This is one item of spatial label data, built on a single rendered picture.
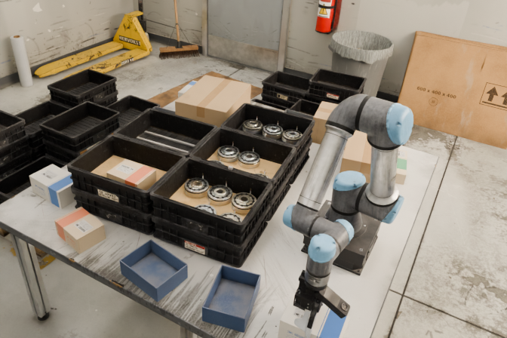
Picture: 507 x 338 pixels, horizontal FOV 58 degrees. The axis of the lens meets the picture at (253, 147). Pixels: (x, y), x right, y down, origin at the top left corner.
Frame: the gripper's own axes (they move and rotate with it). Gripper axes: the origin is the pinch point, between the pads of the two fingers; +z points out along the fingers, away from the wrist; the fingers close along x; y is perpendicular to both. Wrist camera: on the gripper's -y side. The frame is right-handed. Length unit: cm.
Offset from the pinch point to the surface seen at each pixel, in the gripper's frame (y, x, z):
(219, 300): 34.1, 2.1, 5.9
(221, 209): 50, -29, -7
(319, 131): 38, -119, -1
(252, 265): 31.1, -19.0, 6.4
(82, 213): 101, -5, -1
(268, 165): 46, -67, -6
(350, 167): 13, -87, -5
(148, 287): 57, 12, 2
